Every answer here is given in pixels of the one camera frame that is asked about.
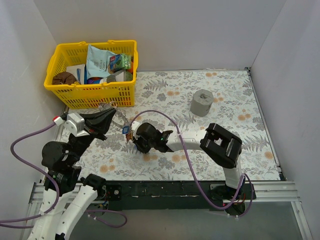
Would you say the light blue key tag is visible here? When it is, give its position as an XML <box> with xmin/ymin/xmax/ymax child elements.
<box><xmin>122</xmin><ymin>125</ymin><xmax>130</xmax><ymax>135</ymax></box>

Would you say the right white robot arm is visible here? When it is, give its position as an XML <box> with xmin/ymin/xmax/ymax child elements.
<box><xmin>132</xmin><ymin>121</ymin><xmax>245</xmax><ymax>199</ymax></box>

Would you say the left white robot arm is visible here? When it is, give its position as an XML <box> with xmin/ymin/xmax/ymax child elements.
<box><xmin>28</xmin><ymin>107</ymin><xmax>117</xmax><ymax>240</ymax></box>

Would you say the yellow plastic basket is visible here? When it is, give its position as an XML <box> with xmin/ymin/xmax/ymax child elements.
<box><xmin>43</xmin><ymin>39</ymin><xmax>139</xmax><ymax>109</ymax></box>

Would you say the white paper box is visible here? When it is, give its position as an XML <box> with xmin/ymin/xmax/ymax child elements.
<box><xmin>66</xmin><ymin>64</ymin><xmax>87</xmax><ymax>85</ymax></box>

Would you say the brown round object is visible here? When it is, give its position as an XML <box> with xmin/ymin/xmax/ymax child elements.
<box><xmin>52</xmin><ymin>71</ymin><xmax>77</xmax><ymax>85</ymax></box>

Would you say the light blue chips bag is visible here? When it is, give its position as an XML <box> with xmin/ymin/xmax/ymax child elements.
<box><xmin>86</xmin><ymin>44</ymin><xmax>116</xmax><ymax>79</ymax></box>

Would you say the floral table mat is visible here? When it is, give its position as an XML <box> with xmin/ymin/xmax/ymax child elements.
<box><xmin>77</xmin><ymin>70</ymin><xmax>280</xmax><ymax>181</ymax></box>

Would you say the green blue carton box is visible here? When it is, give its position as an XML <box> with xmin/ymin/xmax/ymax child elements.
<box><xmin>108</xmin><ymin>53</ymin><xmax>132</xmax><ymax>73</ymax></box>

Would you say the grey paper roll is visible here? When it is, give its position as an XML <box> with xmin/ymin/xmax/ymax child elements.
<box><xmin>190</xmin><ymin>89</ymin><xmax>214</xmax><ymax>117</ymax></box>

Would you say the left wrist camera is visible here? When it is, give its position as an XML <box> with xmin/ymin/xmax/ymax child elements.
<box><xmin>52</xmin><ymin>112</ymin><xmax>89</xmax><ymax>137</ymax></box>

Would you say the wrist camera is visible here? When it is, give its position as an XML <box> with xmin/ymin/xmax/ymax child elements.
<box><xmin>131</xmin><ymin>121</ymin><xmax>141</xmax><ymax>138</ymax></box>
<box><xmin>52</xmin><ymin>112</ymin><xmax>89</xmax><ymax>137</ymax></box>

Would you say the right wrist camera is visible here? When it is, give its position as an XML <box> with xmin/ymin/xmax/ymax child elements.
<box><xmin>131</xmin><ymin>121</ymin><xmax>141</xmax><ymax>138</ymax></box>

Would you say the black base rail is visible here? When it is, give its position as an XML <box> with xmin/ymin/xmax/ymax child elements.
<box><xmin>93</xmin><ymin>180</ymin><xmax>252</xmax><ymax>211</ymax></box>

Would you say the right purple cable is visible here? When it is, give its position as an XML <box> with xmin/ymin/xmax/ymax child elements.
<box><xmin>129</xmin><ymin>109</ymin><xmax>256</xmax><ymax>218</ymax></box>

